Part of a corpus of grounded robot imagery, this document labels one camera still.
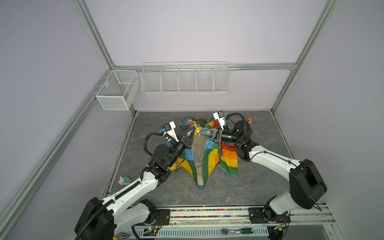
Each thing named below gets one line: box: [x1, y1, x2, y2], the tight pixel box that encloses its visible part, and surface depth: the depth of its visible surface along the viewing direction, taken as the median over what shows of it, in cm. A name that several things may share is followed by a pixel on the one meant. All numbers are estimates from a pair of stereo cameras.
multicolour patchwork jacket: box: [167, 117, 239, 189], surface depth 84 cm
